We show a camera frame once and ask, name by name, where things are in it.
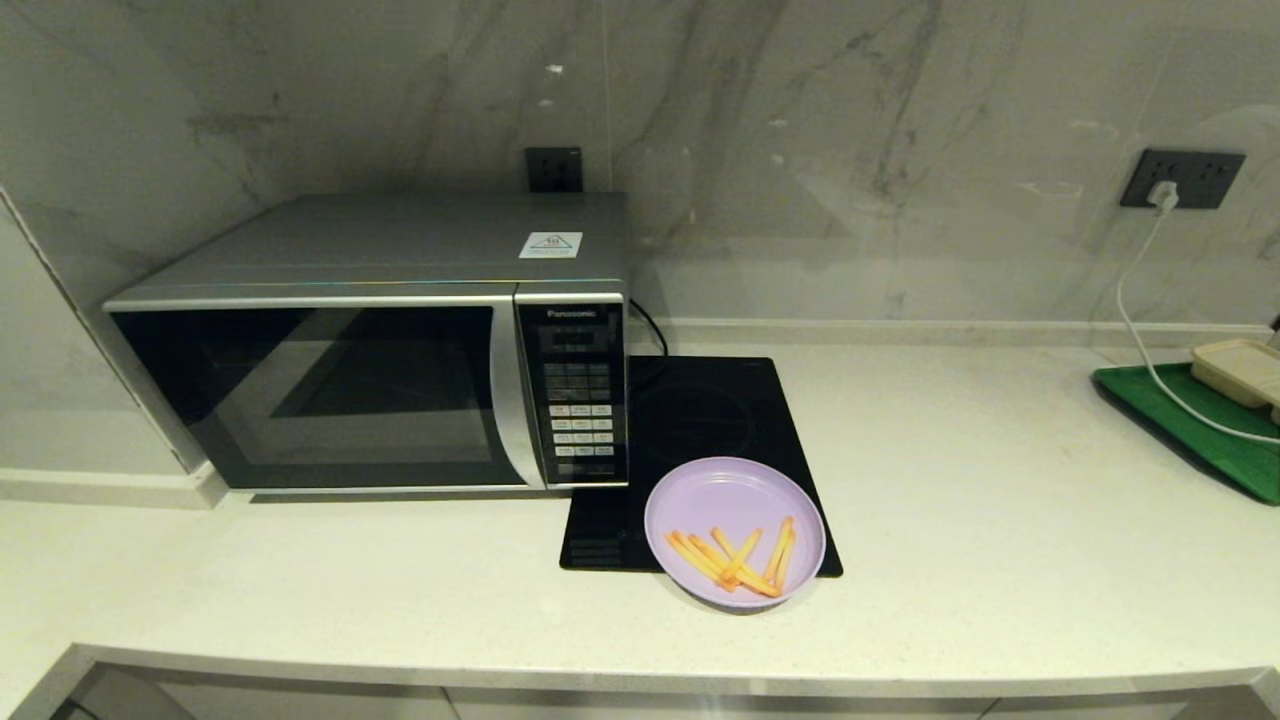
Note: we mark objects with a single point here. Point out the purple plate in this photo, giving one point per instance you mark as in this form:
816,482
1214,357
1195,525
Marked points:
735,495

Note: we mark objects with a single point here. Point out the black glass microwave door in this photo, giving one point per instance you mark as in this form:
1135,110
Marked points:
330,400

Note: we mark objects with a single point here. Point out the silver Panasonic microwave oven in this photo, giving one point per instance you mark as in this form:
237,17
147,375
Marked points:
400,240

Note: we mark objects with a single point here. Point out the black induction cooktop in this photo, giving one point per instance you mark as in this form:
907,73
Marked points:
700,420

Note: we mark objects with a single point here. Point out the white warning sticker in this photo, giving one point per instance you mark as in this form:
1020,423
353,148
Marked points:
551,245

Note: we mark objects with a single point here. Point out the beige cabinet door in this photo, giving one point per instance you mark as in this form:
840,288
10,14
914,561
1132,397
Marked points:
1120,708
700,708
250,705

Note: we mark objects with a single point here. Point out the white power plug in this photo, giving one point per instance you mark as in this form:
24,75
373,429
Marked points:
1163,195

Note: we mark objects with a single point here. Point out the green tray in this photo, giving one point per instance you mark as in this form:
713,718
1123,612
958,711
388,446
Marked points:
1200,440

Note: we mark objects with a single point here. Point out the beige lidded container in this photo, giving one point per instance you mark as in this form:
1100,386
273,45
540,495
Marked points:
1240,370

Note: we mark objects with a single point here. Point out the small black wall socket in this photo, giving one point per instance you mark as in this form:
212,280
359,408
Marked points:
554,170

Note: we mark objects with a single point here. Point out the wide black wall socket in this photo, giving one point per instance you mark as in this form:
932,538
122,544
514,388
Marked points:
1200,172

